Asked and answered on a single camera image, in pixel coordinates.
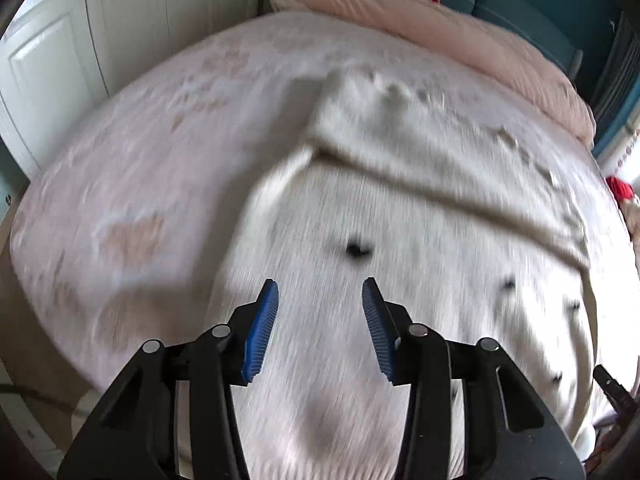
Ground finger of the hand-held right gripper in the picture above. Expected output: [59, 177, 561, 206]
[593, 365, 637, 418]

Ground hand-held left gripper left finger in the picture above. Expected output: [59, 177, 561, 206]
[57, 279, 280, 480]

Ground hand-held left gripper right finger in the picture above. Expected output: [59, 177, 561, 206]
[362, 277, 586, 480]

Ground white knit garment black dots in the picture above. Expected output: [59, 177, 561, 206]
[187, 66, 601, 480]

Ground pink floral bed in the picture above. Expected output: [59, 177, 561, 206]
[9, 10, 637, 480]

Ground red plush toy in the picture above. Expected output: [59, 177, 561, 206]
[605, 175, 635, 202]

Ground pink folded blanket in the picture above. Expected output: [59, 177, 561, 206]
[272, 0, 597, 147]

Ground white panelled door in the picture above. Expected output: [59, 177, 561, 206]
[0, 0, 288, 181]

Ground teal headboard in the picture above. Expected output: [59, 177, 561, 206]
[420, 0, 621, 78]

